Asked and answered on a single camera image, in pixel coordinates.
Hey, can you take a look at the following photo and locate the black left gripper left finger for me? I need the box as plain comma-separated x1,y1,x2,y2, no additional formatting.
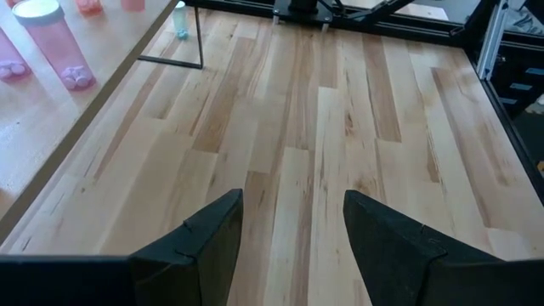
128,188,245,306

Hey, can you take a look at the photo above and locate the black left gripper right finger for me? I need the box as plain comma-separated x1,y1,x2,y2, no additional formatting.
343,189,544,306

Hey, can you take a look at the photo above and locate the pink pill bottle white cap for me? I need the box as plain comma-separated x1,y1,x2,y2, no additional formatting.
11,0,97,92
0,26,33,82

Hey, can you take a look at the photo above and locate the salmon pill bottle white cap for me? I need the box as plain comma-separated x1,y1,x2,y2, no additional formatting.
75,0,104,17
120,0,146,13

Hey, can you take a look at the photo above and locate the teal pill bottle white cap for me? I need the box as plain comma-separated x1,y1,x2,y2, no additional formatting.
172,0,190,41

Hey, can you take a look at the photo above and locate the wooden shelf black metal frame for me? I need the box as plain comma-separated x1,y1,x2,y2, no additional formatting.
0,0,204,246

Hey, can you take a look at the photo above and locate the silver metal bracket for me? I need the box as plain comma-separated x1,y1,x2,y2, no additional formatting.
475,0,510,82

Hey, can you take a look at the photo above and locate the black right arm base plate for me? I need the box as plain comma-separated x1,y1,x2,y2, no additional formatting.
271,0,335,26

